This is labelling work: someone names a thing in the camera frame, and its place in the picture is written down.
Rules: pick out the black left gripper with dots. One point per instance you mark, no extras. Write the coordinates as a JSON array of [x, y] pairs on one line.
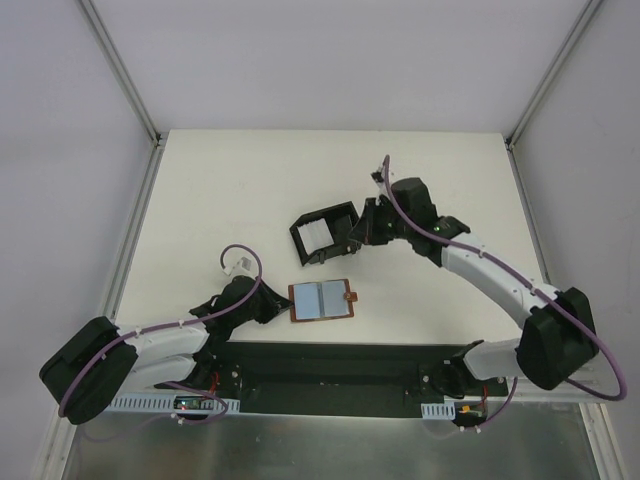
[[267, 301]]

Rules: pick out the right rear aluminium post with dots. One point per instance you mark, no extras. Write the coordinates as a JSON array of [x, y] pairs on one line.
[[586, 16]]

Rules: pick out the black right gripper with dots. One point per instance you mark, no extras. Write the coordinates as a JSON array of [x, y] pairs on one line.
[[368, 223]]

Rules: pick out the right aluminium side rail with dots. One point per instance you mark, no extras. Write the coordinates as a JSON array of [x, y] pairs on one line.
[[594, 416]]

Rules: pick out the white cable duct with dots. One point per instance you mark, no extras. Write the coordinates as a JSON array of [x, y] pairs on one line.
[[171, 403], [453, 411]]

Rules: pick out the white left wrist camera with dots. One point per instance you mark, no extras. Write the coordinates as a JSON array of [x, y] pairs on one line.
[[242, 267]]

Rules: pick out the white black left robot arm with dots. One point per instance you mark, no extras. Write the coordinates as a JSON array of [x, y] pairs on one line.
[[102, 361]]

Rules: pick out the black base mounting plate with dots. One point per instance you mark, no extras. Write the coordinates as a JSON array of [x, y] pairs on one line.
[[387, 381]]

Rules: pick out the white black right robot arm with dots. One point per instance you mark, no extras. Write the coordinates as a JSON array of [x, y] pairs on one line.
[[556, 326]]

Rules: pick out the aluminium post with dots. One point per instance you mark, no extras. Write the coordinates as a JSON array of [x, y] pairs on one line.
[[119, 70], [586, 16]]

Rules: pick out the black plastic card box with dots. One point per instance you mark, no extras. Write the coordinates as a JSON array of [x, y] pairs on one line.
[[341, 218]]

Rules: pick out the white left cable duct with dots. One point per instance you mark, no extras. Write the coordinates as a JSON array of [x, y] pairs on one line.
[[171, 403]]

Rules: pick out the brown leather card holder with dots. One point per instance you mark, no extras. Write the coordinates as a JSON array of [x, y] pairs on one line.
[[319, 301]]

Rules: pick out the left rear aluminium post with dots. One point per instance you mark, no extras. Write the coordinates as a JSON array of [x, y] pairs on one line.
[[119, 70]]

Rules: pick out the white right cable duct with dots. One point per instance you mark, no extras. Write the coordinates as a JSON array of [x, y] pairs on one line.
[[453, 411]]

